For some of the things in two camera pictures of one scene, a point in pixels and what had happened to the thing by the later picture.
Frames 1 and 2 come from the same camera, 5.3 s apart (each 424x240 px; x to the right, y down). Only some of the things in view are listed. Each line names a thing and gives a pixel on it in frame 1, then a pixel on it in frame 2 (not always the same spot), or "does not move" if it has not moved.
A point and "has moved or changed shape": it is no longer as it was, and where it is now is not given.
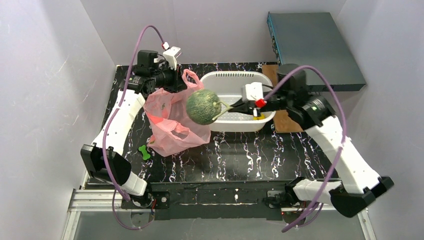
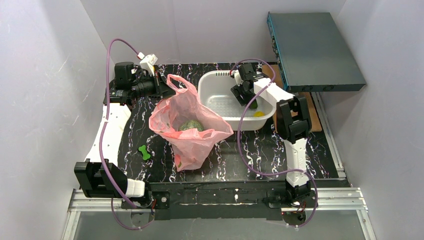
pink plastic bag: x=174 y=130 has moved or changed shape
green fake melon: x=203 y=106 -> x=192 y=124
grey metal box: x=312 y=39 does not move
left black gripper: x=178 y=79 -> x=159 y=86
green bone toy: x=143 y=149 does not move
